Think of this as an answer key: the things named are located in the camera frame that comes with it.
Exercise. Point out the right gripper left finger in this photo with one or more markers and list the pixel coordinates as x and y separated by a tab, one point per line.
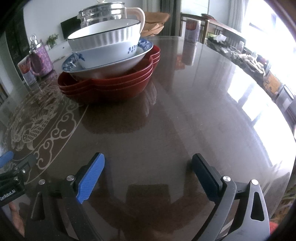
56	211

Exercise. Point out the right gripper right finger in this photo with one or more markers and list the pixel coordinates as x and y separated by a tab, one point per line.
250	221

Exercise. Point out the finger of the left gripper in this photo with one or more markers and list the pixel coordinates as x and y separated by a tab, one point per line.
6	157

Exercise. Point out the blue white patterned plate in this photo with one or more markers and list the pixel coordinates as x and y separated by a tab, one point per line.
115	69

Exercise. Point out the white bowl blue text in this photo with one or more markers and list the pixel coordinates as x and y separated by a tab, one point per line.
106	54

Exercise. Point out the red flower plate gold text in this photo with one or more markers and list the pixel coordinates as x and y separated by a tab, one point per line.
142	64

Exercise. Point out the white ribbed bowl black rim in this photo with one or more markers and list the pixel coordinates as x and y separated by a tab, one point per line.
105	33

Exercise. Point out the person's left hand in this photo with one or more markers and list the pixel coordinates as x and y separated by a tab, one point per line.
16	219

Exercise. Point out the purple thermos jar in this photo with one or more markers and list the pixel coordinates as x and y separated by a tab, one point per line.
41	63

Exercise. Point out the white tv cabinet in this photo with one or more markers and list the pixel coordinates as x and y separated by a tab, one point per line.
58	51

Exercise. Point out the green potted plant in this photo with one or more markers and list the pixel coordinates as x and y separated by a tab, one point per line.
51	41

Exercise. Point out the black television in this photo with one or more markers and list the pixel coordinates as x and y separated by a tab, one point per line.
69	26

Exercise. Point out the cluttered side counter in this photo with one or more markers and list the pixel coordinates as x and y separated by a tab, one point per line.
250	65

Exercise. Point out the wooden chair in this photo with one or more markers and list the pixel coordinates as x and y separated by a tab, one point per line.
205	24

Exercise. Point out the glass pitcher cream handle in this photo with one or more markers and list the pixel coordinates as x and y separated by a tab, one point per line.
105	11

